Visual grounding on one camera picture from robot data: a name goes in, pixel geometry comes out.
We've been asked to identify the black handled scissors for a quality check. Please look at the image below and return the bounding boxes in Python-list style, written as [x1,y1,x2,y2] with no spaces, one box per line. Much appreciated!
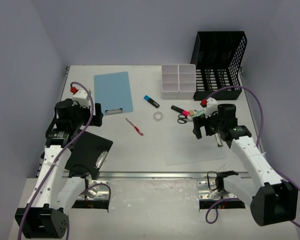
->
[177,114,193,124]

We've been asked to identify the aluminium rail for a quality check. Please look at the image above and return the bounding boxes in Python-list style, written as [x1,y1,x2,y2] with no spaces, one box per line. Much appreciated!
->
[36,170,253,180]

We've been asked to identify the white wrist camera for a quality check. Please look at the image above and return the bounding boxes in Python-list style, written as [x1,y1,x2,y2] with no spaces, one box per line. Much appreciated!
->
[200,97,218,118]
[70,86,91,109]

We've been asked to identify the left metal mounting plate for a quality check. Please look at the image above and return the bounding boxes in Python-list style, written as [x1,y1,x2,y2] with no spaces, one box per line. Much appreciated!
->
[76,174,111,202]

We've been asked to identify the yellow eraser block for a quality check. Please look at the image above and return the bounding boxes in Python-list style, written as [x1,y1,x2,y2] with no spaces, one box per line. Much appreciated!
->
[188,110,195,116]

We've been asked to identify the blue clipboard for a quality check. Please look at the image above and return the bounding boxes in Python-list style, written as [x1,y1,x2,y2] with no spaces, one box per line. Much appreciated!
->
[94,71,134,116]

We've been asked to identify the blue cap black highlighter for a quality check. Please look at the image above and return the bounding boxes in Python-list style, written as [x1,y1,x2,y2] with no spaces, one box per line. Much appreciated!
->
[143,95,160,109]

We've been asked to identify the black clipboard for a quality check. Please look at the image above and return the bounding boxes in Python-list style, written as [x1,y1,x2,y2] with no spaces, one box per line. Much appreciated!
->
[65,131,113,179]

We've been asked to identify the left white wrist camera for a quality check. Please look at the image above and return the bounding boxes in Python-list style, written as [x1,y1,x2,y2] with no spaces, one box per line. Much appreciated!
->
[70,86,91,109]

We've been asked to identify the white divided organizer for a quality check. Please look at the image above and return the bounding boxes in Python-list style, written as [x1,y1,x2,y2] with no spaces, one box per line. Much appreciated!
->
[178,64,196,100]
[161,64,179,100]

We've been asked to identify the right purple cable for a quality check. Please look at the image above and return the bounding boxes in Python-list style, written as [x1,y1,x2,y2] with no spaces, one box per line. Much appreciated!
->
[205,85,300,238]

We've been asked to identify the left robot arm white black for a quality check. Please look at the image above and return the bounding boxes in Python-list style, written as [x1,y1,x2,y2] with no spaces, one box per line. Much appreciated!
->
[15,96,113,239]

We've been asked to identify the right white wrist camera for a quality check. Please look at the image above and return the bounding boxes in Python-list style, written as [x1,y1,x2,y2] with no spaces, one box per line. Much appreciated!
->
[200,97,218,118]

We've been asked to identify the red utility knife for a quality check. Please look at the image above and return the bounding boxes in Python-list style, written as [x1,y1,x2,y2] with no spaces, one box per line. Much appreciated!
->
[125,117,144,136]

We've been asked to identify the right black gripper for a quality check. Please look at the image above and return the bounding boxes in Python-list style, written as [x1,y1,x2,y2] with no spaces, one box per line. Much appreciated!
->
[192,108,223,140]

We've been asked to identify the metal mounting plate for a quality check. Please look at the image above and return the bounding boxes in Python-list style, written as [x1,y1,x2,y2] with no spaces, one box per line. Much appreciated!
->
[197,179,237,201]
[76,174,111,202]

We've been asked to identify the pink cap black highlighter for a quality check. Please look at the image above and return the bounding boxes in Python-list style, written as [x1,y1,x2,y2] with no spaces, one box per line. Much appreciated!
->
[171,105,190,116]

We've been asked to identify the black mesh file rack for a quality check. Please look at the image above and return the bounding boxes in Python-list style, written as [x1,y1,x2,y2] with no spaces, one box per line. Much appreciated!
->
[190,31,247,101]

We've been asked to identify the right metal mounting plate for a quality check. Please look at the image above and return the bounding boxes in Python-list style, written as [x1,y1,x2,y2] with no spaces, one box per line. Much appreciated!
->
[197,179,237,201]

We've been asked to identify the white clear clipboard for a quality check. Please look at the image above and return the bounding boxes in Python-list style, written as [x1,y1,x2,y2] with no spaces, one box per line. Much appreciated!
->
[160,123,227,166]

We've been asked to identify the left white divided organizer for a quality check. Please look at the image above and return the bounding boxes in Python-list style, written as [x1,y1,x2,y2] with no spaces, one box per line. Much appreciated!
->
[161,64,179,100]

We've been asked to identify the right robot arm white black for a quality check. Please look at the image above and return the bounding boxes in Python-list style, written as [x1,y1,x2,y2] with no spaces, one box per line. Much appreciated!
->
[192,98,298,226]

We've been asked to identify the clear tape roll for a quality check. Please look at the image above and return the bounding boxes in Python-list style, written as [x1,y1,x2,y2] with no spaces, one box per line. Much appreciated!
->
[153,111,163,122]

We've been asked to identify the right white divided organizer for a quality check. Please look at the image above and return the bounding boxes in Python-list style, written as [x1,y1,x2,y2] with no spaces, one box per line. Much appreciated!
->
[178,64,196,100]

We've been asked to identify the green translucent stapler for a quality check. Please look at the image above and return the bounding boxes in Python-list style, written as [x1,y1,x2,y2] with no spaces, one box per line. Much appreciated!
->
[191,109,206,120]

